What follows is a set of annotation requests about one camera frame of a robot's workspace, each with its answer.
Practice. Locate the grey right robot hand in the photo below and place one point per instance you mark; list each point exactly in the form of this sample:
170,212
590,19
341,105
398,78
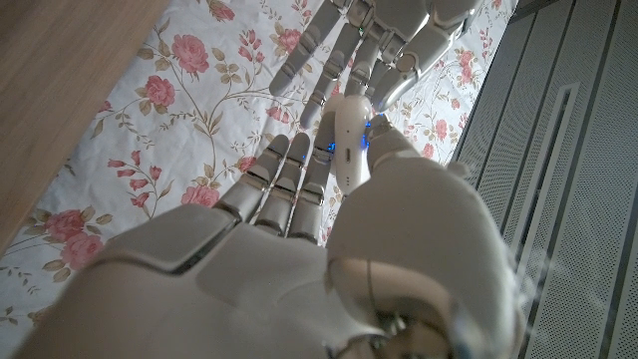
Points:
259,294

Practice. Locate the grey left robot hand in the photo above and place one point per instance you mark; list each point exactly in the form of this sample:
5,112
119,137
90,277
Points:
394,30

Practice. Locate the white AirPods case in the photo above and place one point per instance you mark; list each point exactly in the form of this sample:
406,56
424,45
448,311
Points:
351,149

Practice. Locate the floral print backdrop curtain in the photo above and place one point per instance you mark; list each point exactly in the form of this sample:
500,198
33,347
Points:
189,129

